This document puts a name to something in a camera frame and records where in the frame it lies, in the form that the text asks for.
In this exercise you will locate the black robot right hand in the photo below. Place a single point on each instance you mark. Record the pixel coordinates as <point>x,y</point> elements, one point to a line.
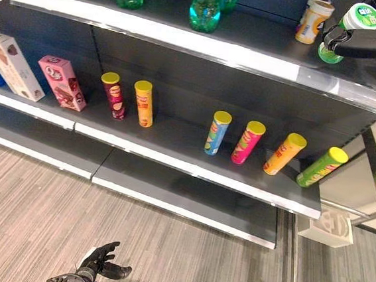
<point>364,43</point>

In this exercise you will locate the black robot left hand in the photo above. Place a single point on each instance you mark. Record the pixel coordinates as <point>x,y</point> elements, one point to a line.
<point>103,262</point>

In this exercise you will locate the green white lidded can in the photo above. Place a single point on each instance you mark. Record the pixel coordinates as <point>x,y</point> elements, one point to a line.
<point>360,16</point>

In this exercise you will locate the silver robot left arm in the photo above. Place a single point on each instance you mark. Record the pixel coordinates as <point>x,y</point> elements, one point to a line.
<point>73,280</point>

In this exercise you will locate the yellow white lidded can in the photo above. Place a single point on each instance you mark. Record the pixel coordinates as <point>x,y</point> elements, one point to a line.
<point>311,21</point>

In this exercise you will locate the green chip can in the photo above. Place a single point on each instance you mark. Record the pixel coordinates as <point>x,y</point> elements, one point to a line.
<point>322,169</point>

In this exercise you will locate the orange chip can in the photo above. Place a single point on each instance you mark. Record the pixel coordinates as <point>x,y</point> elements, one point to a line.
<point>144,103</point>
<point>283,155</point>

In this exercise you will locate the pink chip can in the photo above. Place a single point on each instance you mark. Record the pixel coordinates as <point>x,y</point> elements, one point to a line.
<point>247,143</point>

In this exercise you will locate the maroon chip can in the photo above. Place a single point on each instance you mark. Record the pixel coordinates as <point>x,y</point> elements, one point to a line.
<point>114,95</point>

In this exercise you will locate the blue chip can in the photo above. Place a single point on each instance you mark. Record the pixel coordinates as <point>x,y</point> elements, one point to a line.
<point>218,134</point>

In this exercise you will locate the dark grey shelf unit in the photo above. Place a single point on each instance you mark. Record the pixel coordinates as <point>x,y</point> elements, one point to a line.
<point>187,81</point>

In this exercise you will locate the pink biscuit box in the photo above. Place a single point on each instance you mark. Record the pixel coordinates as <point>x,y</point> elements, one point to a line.
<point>62,82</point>

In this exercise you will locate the white cardboard box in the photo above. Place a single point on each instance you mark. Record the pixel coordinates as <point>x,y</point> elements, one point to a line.
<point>327,228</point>

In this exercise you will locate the white biscuit box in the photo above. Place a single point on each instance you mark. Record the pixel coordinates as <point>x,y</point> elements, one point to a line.
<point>13,64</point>

